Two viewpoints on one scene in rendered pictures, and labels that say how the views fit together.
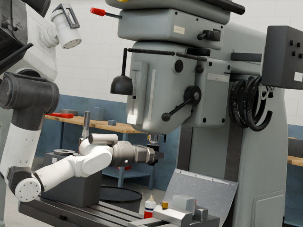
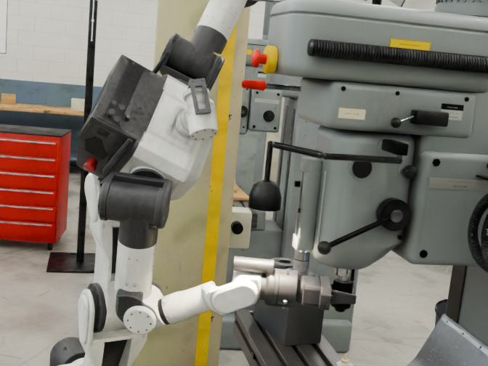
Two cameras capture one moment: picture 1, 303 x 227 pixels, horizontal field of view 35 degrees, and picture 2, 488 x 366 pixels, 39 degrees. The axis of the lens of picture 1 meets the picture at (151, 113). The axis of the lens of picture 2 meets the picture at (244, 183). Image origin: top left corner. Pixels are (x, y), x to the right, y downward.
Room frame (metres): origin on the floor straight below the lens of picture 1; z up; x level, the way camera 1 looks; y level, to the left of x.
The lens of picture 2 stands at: (0.32, -0.78, 1.75)
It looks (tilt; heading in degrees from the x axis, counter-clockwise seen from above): 10 degrees down; 38
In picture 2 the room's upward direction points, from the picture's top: 5 degrees clockwise
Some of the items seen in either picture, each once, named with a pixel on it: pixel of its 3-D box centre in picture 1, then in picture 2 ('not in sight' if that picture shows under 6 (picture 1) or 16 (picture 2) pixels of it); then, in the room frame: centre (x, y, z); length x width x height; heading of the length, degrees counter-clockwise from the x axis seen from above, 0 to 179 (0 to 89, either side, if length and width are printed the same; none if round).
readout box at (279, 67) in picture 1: (287, 58); not in sight; (1.75, -0.47, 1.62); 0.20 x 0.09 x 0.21; 140
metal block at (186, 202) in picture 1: (183, 205); not in sight; (1.63, -0.14, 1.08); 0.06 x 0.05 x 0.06; 48
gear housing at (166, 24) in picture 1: (172, 30); (382, 106); (1.76, -0.05, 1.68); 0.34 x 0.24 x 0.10; 140
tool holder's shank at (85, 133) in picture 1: (86, 124); not in sight; (1.98, 0.26, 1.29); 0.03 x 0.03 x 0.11
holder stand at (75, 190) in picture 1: (71, 176); (288, 298); (2.00, 0.30, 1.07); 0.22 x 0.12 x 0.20; 62
